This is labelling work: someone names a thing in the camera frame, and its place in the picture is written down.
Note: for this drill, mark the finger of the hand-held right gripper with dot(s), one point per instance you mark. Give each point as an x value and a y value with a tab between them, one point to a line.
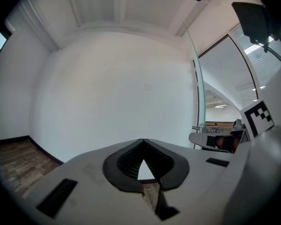
237	123

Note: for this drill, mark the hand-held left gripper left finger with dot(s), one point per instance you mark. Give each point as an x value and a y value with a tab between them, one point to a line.
84	184

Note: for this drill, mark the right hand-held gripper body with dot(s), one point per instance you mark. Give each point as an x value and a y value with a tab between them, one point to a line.
260	118

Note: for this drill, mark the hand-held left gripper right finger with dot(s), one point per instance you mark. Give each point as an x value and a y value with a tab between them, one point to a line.
201	172

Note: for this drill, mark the frosted glass door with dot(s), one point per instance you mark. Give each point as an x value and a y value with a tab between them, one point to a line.
201	90

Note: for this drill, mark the person's right hand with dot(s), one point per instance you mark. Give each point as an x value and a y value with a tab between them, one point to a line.
219	142

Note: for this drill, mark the glass partition with blinds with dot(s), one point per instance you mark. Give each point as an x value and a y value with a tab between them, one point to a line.
264	62

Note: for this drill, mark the black baseboard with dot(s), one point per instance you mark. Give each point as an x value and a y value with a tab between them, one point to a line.
37	146

